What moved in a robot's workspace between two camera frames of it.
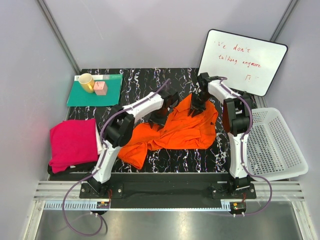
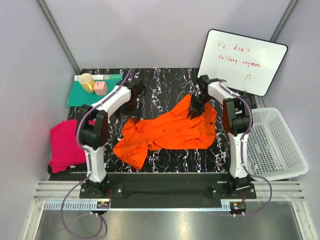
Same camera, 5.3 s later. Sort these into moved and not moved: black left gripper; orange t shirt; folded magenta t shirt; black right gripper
Moved: black left gripper
Not moved: folded magenta t shirt; black right gripper; orange t shirt
